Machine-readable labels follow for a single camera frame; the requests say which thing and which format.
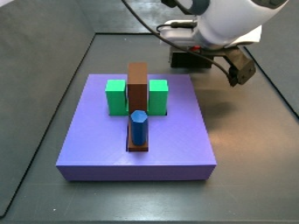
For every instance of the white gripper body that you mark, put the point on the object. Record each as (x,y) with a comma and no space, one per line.
(188,36)

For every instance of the blue hexagonal peg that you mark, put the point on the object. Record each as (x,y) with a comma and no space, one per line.
(139,124)

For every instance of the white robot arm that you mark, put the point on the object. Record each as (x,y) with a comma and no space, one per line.
(226,22)

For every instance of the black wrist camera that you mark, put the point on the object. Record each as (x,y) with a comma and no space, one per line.
(242,66)

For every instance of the green block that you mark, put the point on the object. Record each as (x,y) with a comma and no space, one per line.
(158,96)
(116,97)

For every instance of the red peg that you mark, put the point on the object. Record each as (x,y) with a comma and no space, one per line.
(196,48)

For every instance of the black slotted holder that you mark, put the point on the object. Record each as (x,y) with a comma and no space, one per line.
(183,60)

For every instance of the left green block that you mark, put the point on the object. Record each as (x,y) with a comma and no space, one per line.
(116,97)

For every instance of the purple base board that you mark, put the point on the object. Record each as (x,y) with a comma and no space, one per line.
(94,154)

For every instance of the right green block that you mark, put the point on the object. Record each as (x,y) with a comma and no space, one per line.
(158,96)

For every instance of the brown L-shaped block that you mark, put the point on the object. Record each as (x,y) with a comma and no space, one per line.
(136,98)

